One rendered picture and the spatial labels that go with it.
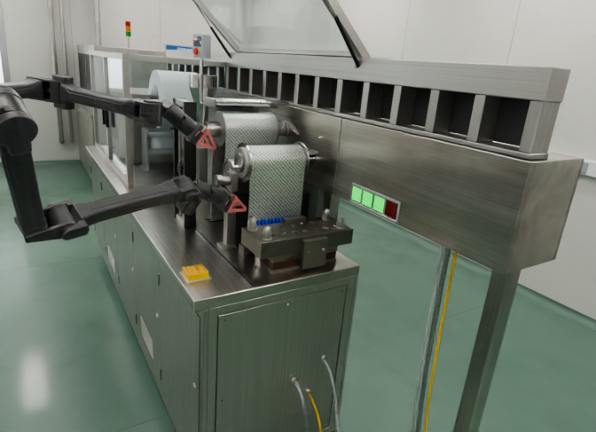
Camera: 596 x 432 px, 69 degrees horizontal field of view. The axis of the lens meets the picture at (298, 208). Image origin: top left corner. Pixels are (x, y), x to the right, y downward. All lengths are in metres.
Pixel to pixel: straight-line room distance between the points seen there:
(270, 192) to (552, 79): 0.99
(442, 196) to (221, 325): 0.81
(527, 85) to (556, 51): 2.65
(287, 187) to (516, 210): 0.86
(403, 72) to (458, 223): 0.49
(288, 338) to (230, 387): 0.26
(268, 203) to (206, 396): 0.72
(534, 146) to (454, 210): 0.27
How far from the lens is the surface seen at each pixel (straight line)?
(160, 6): 7.23
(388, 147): 1.46
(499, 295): 1.47
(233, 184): 1.67
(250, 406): 1.77
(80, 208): 1.33
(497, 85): 1.23
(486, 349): 1.56
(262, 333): 1.58
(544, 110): 1.18
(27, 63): 6.96
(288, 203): 1.72
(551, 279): 3.91
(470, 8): 4.33
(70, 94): 1.68
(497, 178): 1.22
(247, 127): 1.83
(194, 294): 1.43
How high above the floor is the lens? 1.61
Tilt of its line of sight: 18 degrees down
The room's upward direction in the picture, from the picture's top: 5 degrees clockwise
